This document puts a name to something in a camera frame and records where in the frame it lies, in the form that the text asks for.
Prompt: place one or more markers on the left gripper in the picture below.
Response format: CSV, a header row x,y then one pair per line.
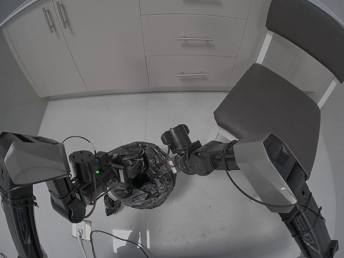
x,y
113,179

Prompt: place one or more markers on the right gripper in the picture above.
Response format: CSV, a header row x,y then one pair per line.
x,y
180,162

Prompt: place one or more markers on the black plastic bag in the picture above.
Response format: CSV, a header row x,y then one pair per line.
x,y
150,187

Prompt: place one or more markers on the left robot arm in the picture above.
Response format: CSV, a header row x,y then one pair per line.
x,y
35,160

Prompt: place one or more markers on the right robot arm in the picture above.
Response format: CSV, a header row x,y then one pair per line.
x,y
268,165

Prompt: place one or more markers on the crumpled black plastic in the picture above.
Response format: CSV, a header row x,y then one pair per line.
x,y
111,207

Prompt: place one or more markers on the dark grey white-framed chair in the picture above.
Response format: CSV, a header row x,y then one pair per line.
x,y
268,98

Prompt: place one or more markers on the pale grey cabinet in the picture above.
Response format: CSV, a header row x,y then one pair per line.
x,y
107,50

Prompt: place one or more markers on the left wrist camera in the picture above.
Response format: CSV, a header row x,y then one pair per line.
x,y
103,160

